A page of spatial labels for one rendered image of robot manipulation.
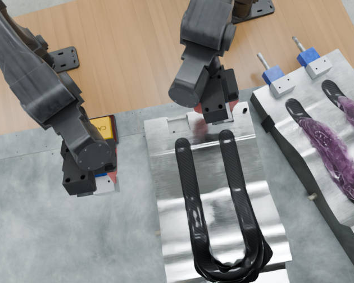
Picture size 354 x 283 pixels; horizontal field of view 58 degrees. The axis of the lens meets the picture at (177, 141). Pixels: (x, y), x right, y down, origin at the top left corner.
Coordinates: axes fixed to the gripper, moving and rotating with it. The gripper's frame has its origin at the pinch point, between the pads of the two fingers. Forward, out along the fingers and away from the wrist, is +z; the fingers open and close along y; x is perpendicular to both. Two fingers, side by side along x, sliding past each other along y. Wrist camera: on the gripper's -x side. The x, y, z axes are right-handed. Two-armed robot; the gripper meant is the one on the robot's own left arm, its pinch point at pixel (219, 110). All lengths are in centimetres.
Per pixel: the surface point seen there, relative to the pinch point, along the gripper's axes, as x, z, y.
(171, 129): 1.2, 4.9, -12.9
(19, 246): -20, 9, -57
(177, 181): -12.3, 6.9, -13.2
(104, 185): -14.8, -3.3, -26.7
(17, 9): 136, 33, -110
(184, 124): 2.3, 5.2, -9.7
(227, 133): -2.5, 6.4, 0.6
